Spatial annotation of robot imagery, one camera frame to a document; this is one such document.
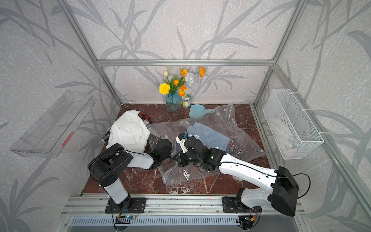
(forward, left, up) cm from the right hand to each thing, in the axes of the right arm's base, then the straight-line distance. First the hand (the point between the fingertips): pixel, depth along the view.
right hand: (172, 158), depth 71 cm
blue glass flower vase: (+49, +5, -8) cm, 50 cm away
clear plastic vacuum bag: (+34, -32, -13) cm, 48 cm away
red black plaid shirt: (+39, +27, -14) cm, 50 cm away
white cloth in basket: (+10, -59, +2) cm, 60 cm away
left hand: (+15, -4, -14) cm, 21 cm away
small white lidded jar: (+53, -4, -12) cm, 55 cm away
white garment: (+21, +30, -6) cm, 37 cm away
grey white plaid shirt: (+18, +46, -10) cm, 51 cm away
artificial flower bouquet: (+50, -1, +7) cm, 51 cm away
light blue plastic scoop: (+48, -13, -18) cm, 53 cm away
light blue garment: (+21, -21, -16) cm, 34 cm away
